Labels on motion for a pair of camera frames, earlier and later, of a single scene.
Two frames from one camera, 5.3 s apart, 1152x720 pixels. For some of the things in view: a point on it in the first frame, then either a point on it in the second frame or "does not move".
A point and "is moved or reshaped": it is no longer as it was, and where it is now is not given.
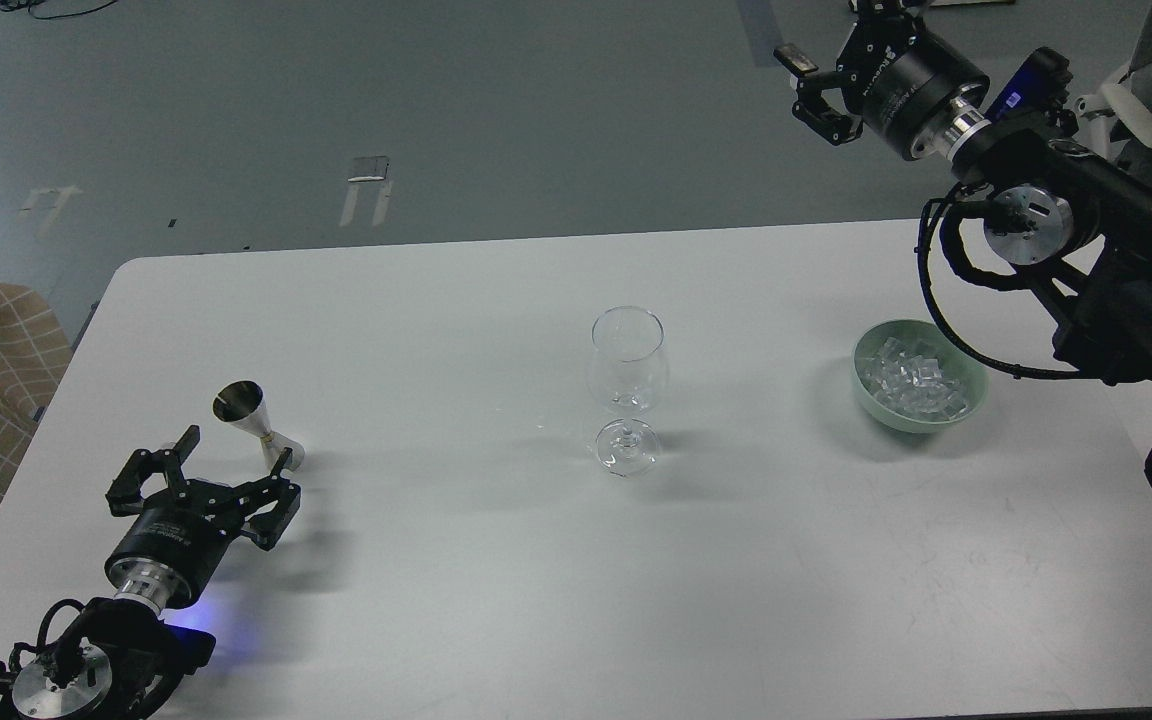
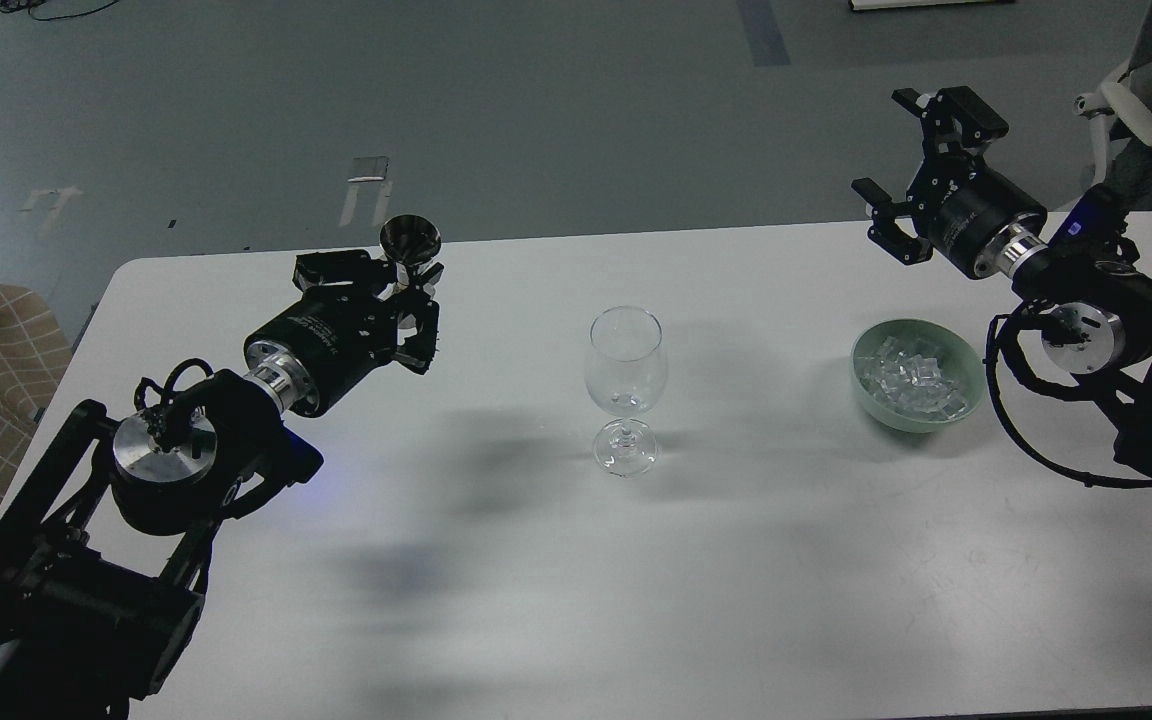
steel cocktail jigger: [241, 403] is moved or reshaped
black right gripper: [902, 81] -> [978, 218]
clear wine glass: [628, 368] does not move
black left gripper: [169, 541] -> [334, 338]
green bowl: [911, 376] does not move
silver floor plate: [369, 168] does not move
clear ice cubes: [912, 379] does not move
